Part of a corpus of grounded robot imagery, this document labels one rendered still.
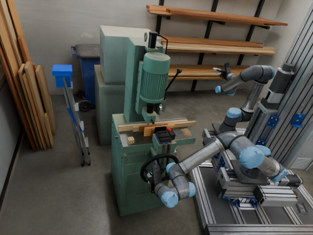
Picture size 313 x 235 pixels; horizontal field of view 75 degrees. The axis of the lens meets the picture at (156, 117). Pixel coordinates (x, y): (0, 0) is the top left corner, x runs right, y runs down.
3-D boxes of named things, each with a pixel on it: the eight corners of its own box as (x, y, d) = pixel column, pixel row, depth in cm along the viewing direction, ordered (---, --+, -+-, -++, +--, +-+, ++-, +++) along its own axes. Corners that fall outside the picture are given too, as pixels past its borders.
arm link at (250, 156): (274, 157, 143) (240, 131, 109) (292, 174, 131) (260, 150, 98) (261, 169, 146) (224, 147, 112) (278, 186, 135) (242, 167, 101)
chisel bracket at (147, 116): (146, 125, 156) (147, 116, 151) (141, 115, 166) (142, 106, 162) (155, 124, 158) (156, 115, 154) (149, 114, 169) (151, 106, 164)
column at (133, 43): (127, 127, 181) (133, 44, 141) (123, 114, 198) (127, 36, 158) (151, 125, 188) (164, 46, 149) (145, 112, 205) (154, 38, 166)
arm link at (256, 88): (231, 117, 196) (254, 62, 166) (244, 116, 201) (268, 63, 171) (239, 125, 187) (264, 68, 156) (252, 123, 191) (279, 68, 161)
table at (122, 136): (125, 162, 141) (125, 156, 138) (117, 134, 164) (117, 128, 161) (200, 151, 162) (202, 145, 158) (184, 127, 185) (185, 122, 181)
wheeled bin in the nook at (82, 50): (77, 114, 322) (72, 53, 269) (75, 97, 363) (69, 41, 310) (118, 110, 346) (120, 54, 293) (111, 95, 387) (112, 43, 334)
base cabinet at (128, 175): (119, 217, 194) (122, 165, 155) (110, 170, 238) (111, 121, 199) (162, 206, 210) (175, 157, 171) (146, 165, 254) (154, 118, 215)
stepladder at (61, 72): (77, 168, 237) (50, 73, 168) (77, 152, 256) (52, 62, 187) (92, 165, 242) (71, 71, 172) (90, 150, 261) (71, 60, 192)
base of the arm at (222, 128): (231, 126, 202) (234, 118, 196) (237, 135, 190) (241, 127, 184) (216, 125, 200) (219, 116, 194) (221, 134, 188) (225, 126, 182)
